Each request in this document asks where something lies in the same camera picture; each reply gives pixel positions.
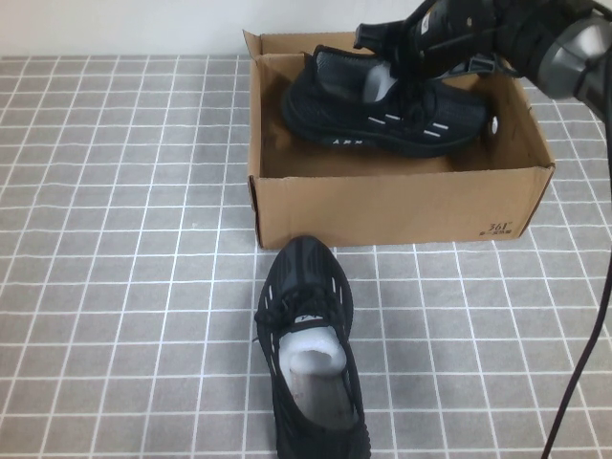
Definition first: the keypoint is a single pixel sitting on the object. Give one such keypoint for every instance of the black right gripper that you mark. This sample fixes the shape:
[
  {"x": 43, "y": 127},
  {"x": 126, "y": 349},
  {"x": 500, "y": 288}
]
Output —
[{"x": 444, "y": 33}]

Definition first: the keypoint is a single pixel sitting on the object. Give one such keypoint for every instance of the white foam shoe stuffing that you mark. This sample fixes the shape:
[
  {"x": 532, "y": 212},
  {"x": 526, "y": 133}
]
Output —
[
  {"x": 313, "y": 342},
  {"x": 378, "y": 86}
]

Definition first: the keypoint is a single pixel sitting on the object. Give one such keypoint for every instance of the black knit sneaker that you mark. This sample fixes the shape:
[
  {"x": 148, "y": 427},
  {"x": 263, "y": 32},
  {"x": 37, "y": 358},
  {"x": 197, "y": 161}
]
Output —
[
  {"x": 306, "y": 268},
  {"x": 334, "y": 110}
]

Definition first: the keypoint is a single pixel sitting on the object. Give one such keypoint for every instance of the brown cardboard shoe box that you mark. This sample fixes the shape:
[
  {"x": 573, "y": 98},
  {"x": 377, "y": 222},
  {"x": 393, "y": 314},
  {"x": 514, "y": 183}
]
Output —
[{"x": 382, "y": 210}]

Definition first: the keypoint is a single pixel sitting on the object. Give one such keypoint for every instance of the grey white-grid tablecloth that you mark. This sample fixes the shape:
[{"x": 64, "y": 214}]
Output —
[{"x": 119, "y": 239}]

